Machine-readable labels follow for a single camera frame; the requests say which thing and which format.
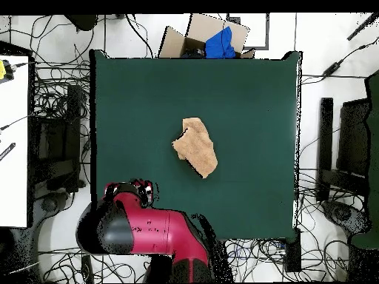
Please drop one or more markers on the peach terry towel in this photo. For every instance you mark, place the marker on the peach terry towel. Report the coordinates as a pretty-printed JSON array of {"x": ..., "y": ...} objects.
[{"x": 198, "y": 148}]

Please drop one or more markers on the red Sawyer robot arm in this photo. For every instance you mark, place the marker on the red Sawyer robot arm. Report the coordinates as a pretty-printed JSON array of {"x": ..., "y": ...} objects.
[{"x": 157, "y": 230}]

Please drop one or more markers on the black flat panel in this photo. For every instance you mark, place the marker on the black flat panel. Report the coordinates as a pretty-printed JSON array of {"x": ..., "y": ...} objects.
[{"x": 353, "y": 139}]

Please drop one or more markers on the dark green table cloth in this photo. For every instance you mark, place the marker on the dark green table cloth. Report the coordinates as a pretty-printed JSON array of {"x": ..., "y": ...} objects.
[{"x": 148, "y": 118}]

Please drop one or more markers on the black equipment case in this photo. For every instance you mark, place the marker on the black equipment case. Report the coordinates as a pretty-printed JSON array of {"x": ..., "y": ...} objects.
[{"x": 56, "y": 142}]

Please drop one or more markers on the white desk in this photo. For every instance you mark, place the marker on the white desk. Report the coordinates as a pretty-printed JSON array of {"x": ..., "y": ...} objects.
[{"x": 13, "y": 148}]

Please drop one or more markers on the brown cardboard box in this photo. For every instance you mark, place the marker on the brown cardboard box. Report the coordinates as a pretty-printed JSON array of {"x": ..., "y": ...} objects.
[{"x": 174, "y": 44}]

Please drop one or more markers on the black power strip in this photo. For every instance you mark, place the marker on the black power strip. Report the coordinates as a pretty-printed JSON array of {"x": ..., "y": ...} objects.
[{"x": 293, "y": 251}]

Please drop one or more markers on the blue cloth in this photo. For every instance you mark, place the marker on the blue cloth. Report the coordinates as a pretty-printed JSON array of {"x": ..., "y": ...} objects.
[{"x": 219, "y": 44}]

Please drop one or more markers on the black upright bar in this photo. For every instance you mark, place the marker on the black upright bar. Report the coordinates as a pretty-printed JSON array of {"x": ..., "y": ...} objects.
[{"x": 325, "y": 142}]

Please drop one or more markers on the yellow and black tool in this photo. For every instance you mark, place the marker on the yellow and black tool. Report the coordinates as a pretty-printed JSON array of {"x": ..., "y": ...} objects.
[{"x": 2, "y": 69}]

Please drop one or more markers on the black power adapter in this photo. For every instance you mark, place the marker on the black power adapter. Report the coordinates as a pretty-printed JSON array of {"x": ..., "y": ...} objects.
[{"x": 331, "y": 69}]

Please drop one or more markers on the black long rod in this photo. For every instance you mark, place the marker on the black long rod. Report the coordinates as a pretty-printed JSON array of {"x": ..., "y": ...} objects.
[{"x": 362, "y": 27}]

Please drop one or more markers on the black pedestal foot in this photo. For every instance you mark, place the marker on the black pedestal foot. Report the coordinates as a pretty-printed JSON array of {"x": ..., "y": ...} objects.
[
  {"x": 49, "y": 204},
  {"x": 340, "y": 213}
]

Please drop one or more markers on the grey rectangular frame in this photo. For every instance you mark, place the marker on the grey rectangular frame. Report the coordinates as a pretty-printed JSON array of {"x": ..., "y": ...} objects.
[{"x": 267, "y": 32}]

